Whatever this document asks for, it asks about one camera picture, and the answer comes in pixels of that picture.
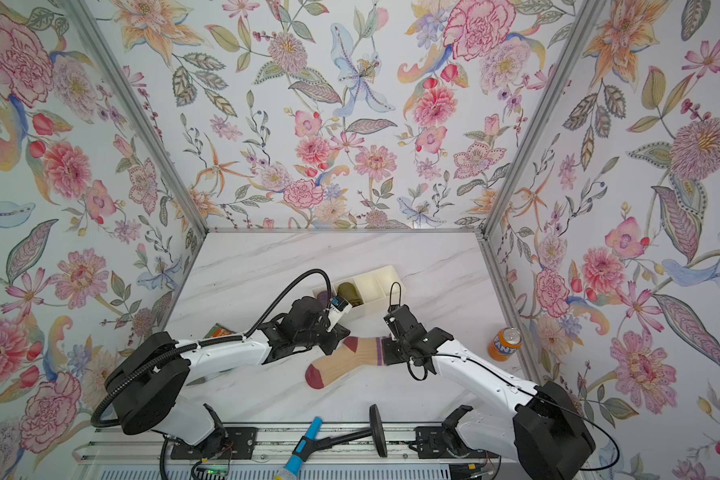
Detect rolled green sock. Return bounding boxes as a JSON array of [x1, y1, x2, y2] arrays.
[[337, 282, 363, 307]]

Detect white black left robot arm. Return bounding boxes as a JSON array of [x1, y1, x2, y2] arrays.
[[90, 293, 352, 458]]

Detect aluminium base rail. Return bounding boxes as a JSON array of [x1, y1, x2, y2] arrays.
[[72, 422, 527, 479]]

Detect beige pink purple striped sock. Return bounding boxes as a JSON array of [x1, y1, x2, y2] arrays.
[[304, 336, 385, 390]]

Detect cream divided organizer tray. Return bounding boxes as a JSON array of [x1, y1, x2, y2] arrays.
[[331, 265, 406, 326]]

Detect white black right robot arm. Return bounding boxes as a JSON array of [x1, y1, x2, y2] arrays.
[[383, 305, 621, 479]]

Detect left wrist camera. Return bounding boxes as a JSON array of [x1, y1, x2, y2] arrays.
[[329, 295, 352, 316]]

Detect aluminium corner post right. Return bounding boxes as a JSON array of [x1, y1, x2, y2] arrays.
[[481, 1, 603, 240]]

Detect blue handled black tool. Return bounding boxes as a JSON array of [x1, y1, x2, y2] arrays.
[[274, 404, 388, 480]]

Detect green packet on table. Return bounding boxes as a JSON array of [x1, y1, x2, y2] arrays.
[[204, 323, 234, 339]]

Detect aluminium corner post left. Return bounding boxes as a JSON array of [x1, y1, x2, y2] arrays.
[[61, 0, 209, 241]]

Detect aluminium corner post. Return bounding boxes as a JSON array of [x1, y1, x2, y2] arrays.
[[481, 1, 603, 240], [61, 0, 209, 241]]

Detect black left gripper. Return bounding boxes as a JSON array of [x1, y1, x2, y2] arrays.
[[294, 318, 354, 355]]

